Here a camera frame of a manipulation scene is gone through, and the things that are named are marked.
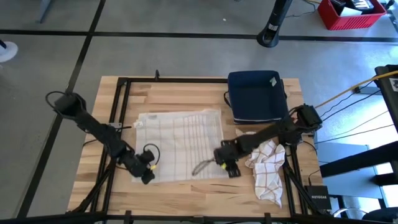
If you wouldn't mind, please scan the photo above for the black device in crate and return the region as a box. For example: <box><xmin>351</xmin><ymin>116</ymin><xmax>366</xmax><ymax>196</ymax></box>
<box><xmin>351</xmin><ymin>0</ymin><xmax>376</xmax><ymax>12</ymax></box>

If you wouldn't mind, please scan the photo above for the red plastic crate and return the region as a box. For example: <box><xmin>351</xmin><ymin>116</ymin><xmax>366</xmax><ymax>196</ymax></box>
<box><xmin>317</xmin><ymin>0</ymin><xmax>388</xmax><ymax>31</ymax></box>

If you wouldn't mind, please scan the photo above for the yellow cable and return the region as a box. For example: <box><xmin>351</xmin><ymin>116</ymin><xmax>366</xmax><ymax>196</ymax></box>
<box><xmin>313</xmin><ymin>70</ymin><xmax>398</xmax><ymax>110</ymax></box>

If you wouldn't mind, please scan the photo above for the white round stand base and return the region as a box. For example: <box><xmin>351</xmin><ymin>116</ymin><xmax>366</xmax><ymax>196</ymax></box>
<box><xmin>0</xmin><ymin>39</ymin><xmax>19</xmax><ymax>64</ymax></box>

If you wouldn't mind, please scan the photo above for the thin beige floor cable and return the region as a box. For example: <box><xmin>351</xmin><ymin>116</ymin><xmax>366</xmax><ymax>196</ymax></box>
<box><xmin>349</xmin><ymin>110</ymin><xmax>389</xmax><ymax>132</ymax></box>

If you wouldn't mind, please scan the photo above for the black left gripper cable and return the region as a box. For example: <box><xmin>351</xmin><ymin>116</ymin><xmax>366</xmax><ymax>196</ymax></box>
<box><xmin>143</xmin><ymin>143</ymin><xmax>161</xmax><ymax>166</ymax></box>

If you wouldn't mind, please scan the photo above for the black floor stand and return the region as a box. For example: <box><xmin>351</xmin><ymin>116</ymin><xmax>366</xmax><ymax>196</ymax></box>
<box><xmin>256</xmin><ymin>0</ymin><xmax>294</xmax><ymax>49</ymax></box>

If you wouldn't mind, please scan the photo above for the white towel with red checks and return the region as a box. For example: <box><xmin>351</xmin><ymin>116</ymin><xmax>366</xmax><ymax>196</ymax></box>
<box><xmin>235</xmin><ymin>128</ymin><xmax>287</xmax><ymax>208</ymax></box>

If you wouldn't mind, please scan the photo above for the white towel with grey checks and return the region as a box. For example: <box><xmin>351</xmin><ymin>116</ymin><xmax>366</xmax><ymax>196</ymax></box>
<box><xmin>132</xmin><ymin>108</ymin><xmax>231</xmax><ymax>184</ymax></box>

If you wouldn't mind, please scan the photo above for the white box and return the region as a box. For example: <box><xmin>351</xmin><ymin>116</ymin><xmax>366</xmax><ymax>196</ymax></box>
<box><xmin>340</xmin><ymin>6</ymin><xmax>364</xmax><ymax>17</ymax></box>

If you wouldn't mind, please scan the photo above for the grey furniture leg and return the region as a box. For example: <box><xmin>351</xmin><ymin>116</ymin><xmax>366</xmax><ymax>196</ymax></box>
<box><xmin>33</xmin><ymin>0</ymin><xmax>53</xmax><ymax>24</ymax></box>

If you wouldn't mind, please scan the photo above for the navy fabric basket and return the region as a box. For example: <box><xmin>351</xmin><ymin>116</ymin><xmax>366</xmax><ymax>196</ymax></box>
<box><xmin>223</xmin><ymin>70</ymin><xmax>289</xmax><ymax>126</ymax></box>

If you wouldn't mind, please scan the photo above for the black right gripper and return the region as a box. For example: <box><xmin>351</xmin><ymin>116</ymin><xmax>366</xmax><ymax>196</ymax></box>
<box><xmin>213</xmin><ymin>139</ymin><xmax>242</xmax><ymax>179</ymax></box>

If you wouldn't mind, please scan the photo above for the black office chair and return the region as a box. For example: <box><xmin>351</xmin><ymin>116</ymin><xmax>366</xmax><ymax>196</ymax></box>
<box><xmin>331</xmin><ymin>206</ymin><xmax>398</xmax><ymax>224</ymax></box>

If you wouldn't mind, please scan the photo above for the thin black floor cable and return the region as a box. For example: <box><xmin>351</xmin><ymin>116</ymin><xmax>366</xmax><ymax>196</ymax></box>
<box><xmin>313</xmin><ymin>124</ymin><xmax>396</xmax><ymax>144</ymax></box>

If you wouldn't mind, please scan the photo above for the grey power strip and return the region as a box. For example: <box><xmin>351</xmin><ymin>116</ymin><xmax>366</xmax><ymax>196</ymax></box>
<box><xmin>352</xmin><ymin>86</ymin><xmax>382</xmax><ymax>95</ymax></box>

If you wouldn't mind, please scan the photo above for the black desk foot beam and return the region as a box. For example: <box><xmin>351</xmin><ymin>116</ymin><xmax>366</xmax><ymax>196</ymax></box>
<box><xmin>319</xmin><ymin>140</ymin><xmax>398</xmax><ymax>187</ymax></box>

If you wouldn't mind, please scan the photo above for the black metal table frame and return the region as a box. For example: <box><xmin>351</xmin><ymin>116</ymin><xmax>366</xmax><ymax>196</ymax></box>
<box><xmin>63</xmin><ymin>70</ymin><xmax>321</xmax><ymax>224</ymax></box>

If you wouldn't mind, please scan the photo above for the black desk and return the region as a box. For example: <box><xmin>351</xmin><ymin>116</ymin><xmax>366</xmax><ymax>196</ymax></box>
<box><xmin>374</xmin><ymin>64</ymin><xmax>398</xmax><ymax>133</ymax></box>

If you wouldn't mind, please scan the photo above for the black Netgear network switch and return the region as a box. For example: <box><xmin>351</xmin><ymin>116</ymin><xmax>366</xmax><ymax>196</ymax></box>
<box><xmin>303</xmin><ymin>185</ymin><xmax>333</xmax><ymax>211</ymax></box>

